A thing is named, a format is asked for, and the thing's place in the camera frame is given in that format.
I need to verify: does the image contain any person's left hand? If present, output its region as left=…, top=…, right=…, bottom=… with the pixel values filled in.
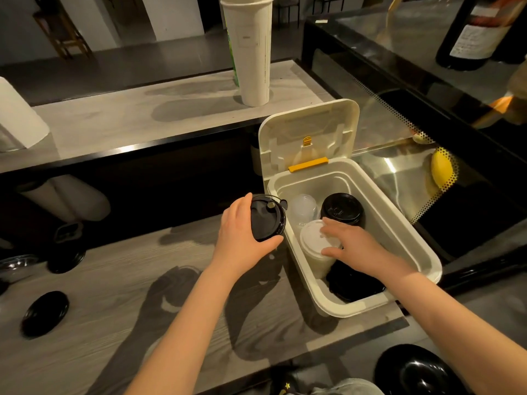
left=210, top=193, right=285, bottom=280

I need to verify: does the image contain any person's right hand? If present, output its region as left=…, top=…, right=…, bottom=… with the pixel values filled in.
left=320, top=217, right=417, bottom=280

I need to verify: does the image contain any white paper towel roll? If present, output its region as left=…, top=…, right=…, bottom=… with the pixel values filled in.
left=0, top=76, right=50, bottom=152

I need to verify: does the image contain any dark wine bottle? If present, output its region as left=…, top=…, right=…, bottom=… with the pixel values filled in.
left=435, top=0, right=527, bottom=72

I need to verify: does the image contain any person's white shirt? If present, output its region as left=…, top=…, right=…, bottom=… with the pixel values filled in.
left=311, top=378, right=384, bottom=395

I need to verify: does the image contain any person's right forearm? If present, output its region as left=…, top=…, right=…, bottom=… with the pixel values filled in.
left=386, top=267, right=527, bottom=395

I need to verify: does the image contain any stack of clear lids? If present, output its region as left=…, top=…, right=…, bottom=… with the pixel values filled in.
left=288, top=194, right=318, bottom=233

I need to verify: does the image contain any person's left forearm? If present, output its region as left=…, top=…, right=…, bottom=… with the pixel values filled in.
left=123, top=265, right=239, bottom=395

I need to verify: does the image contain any black star slipper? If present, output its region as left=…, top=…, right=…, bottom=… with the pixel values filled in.
left=271, top=370, right=297, bottom=395

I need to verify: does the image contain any stack of white lids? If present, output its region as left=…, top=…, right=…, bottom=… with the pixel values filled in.
left=299, top=219, right=343, bottom=280

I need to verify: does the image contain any white plastic storage bin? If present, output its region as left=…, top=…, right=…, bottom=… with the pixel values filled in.
left=258, top=98, right=444, bottom=319

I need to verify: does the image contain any tall stack of black lids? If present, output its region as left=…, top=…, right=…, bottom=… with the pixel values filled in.
left=320, top=193, right=366, bottom=229

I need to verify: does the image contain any pile of cup lids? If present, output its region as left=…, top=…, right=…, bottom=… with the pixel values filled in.
left=0, top=246, right=87, bottom=340

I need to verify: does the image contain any black metal chair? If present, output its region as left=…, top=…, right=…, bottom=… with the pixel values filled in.
left=276, top=0, right=301, bottom=27
left=312, top=0, right=346, bottom=15

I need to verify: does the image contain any grey bar counter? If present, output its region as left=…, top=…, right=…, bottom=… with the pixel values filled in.
left=0, top=59, right=334, bottom=176

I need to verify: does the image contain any yellow fruit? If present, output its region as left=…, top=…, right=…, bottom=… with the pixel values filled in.
left=431, top=148, right=456, bottom=190

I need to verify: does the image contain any black cup lid with plug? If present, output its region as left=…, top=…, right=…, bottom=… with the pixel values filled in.
left=325, top=261, right=386, bottom=304
left=250, top=194, right=288, bottom=242

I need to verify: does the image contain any grey wooden table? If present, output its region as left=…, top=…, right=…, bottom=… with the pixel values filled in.
left=0, top=213, right=408, bottom=395

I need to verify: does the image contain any tall white paper cup stack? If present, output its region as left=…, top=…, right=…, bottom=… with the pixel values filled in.
left=218, top=0, right=275, bottom=108

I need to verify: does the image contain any black round base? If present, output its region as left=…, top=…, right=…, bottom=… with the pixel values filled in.
left=373, top=344, right=468, bottom=395

